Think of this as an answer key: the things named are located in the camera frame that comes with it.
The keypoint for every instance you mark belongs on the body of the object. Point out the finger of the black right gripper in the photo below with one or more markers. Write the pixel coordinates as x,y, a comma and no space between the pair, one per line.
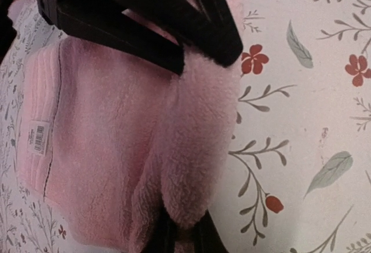
103,22
206,24

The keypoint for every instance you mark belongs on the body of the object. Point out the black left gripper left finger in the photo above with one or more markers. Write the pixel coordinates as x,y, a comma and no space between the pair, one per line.
164,234

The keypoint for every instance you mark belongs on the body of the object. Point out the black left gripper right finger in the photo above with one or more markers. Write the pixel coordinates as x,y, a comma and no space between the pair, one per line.
206,238

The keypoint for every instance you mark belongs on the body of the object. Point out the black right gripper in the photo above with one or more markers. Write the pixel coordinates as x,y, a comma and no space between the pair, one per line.
10,10

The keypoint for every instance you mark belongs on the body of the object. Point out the pink towel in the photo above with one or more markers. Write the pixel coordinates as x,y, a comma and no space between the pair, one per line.
110,139

